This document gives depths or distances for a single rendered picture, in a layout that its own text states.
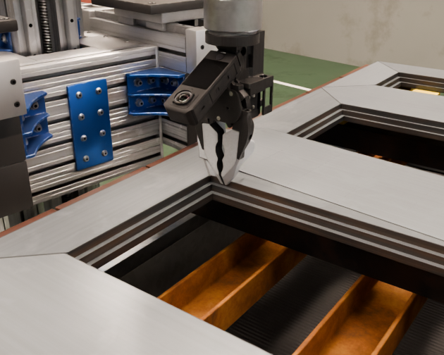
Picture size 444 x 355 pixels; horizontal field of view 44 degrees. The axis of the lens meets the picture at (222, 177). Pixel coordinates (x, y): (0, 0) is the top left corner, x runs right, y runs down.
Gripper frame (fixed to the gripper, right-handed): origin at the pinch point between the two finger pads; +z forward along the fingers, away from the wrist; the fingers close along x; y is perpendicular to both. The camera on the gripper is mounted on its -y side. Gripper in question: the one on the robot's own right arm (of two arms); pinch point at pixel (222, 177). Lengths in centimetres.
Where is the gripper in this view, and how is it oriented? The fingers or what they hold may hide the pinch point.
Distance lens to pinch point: 77.8
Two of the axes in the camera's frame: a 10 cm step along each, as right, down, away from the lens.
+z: -0.1, 9.1, 4.1
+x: -8.1, -2.5, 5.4
